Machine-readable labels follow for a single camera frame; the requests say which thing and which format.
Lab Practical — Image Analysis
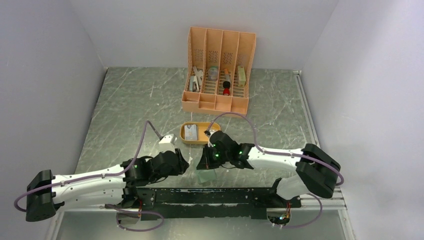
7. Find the clear tape roll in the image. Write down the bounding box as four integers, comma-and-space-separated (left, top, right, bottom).
207, 66, 219, 81

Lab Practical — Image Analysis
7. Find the mint green card holder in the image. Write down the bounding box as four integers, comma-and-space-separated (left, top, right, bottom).
195, 169, 218, 184

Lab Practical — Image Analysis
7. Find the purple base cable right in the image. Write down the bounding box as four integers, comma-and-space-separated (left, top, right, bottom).
269, 193, 324, 230

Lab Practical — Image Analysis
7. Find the aluminium table edge rail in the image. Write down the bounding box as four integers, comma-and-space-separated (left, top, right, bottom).
293, 69, 347, 213

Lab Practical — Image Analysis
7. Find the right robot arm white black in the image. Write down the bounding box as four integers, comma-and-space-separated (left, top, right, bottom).
196, 130, 342, 207

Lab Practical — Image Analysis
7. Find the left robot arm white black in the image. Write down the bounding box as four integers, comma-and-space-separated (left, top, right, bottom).
25, 148, 189, 222

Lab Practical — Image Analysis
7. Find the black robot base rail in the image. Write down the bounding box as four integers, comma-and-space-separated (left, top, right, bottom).
115, 187, 302, 220

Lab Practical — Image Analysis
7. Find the grey stapler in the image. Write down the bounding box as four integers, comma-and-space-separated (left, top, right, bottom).
186, 66, 204, 93

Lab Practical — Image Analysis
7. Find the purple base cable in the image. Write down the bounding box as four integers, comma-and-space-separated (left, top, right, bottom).
115, 206, 169, 232
269, 193, 324, 230

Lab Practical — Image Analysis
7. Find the orange desk file organizer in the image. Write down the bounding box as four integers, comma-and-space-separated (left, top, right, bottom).
181, 26, 257, 116

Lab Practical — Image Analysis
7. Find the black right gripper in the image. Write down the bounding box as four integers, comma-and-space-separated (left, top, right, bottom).
197, 143, 231, 171

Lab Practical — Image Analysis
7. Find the silver credit card stack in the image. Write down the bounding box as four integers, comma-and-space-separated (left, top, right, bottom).
184, 124, 199, 141

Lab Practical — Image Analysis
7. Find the pale green eraser box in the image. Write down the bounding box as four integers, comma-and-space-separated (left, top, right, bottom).
237, 65, 247, 88

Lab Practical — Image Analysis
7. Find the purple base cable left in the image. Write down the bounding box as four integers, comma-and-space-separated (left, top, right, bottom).
115, 206, 169, 232

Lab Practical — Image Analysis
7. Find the red black marker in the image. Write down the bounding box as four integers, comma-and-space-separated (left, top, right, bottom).
222, 68, 231, 96

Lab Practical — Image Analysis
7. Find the yellow oval tray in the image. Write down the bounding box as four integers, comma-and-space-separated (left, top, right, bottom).
179, 121, 222, 146

